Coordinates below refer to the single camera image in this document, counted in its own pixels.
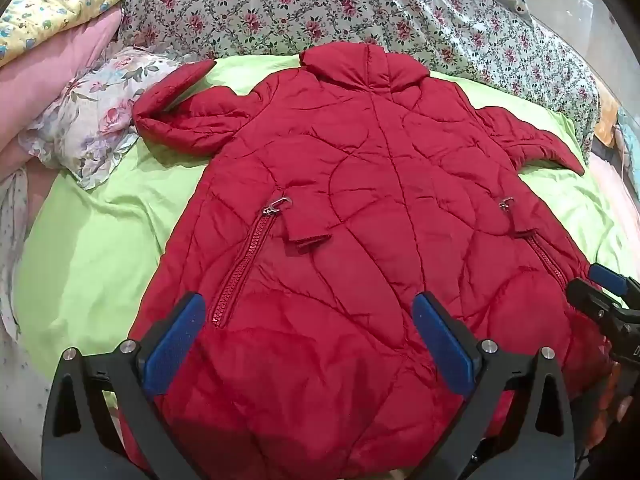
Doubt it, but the pink blanket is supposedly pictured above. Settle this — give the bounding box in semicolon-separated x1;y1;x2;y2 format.
0;7;126;171

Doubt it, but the red quilted jacket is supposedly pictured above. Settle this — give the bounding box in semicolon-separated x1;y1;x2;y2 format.
127;42;618;480

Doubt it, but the white small-flower sheet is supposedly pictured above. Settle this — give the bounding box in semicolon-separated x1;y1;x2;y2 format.
0;167;56;461

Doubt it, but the pastel floral pillow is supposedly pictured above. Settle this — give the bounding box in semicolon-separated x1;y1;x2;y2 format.
17;45;216;191

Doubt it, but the rose print quilt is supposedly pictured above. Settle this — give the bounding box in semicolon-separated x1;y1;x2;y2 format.
117;0;601;151

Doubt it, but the pale pink cloth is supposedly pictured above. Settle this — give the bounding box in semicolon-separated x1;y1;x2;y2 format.
589;152;640;281

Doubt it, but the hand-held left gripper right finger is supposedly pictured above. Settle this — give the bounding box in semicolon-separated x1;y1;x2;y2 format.
412;291;586;480

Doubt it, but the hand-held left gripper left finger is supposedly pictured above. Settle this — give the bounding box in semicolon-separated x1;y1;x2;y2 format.
41;292;207;480

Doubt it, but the yellow floral quilt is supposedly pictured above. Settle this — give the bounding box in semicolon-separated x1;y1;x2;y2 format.
0;0;136;68

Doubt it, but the orange cloth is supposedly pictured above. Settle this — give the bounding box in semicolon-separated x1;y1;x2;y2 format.
594;87;622;149

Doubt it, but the light green bed sheet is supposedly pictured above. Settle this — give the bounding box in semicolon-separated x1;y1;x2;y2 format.
15;55;631;411

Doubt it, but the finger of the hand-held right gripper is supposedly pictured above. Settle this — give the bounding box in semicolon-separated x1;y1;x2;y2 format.
588;263;640;297
566;278;628;333

